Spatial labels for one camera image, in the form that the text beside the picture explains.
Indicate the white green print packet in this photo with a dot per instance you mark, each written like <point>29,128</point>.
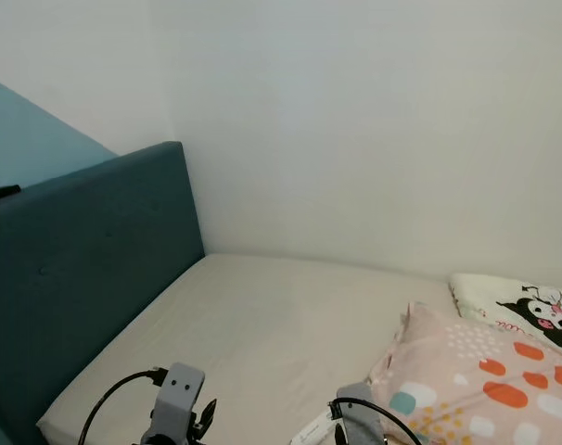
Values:
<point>318,428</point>

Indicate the pink patterned pillow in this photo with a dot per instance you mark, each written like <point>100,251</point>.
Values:
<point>494,380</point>

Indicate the teal upholstered headboard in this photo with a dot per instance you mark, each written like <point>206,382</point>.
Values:
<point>86,278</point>

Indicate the small black object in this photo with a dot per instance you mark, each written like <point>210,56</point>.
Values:
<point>3,193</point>

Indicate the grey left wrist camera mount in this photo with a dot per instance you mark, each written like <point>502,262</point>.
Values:
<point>179,399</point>

